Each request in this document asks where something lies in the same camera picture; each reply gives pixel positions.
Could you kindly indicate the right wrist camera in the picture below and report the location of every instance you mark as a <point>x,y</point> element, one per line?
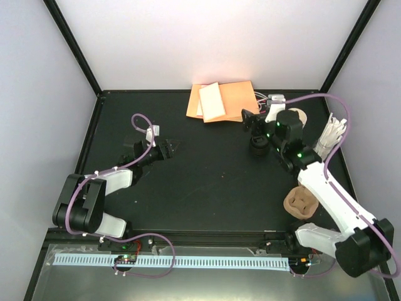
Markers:
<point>275,103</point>

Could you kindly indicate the black frame post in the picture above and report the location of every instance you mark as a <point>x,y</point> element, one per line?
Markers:
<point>352,39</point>
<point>66,32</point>

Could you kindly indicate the brown pulp cup carrier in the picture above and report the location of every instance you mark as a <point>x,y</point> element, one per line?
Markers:
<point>300,203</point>

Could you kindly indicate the light blue cable duct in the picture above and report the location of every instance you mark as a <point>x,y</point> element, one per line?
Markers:
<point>150,261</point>

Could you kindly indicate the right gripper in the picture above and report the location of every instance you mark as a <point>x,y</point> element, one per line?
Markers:
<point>250,118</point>

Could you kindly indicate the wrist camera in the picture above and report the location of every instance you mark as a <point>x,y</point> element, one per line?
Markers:
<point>152,132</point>
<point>275,103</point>

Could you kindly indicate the orange flat bag stack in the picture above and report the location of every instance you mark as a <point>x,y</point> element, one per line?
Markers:
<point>205,102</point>

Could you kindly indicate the orange paper bag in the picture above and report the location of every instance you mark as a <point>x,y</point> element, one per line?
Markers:
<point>237,96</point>

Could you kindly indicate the stack of black lids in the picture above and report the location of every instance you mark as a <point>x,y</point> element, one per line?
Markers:
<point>259,145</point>

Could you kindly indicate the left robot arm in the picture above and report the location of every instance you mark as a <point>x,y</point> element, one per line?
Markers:
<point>82,198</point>

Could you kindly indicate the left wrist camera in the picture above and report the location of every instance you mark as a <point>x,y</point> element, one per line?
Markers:
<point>152,132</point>

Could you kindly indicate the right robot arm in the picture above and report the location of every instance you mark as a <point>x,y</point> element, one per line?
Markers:
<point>361,242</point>

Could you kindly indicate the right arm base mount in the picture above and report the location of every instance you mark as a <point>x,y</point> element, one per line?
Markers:
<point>284,243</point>

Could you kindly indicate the black frame post right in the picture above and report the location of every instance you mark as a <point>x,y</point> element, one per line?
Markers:
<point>352,39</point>

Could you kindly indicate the stack of paper cups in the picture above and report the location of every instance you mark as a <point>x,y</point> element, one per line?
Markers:
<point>301,114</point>

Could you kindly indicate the black frame post left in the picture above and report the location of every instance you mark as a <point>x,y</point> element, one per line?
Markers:
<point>66,32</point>

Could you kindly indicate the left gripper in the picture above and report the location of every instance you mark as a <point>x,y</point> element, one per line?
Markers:
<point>168,148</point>

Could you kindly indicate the jar of white stirrers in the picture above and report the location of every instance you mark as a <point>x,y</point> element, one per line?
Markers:
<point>330,136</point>

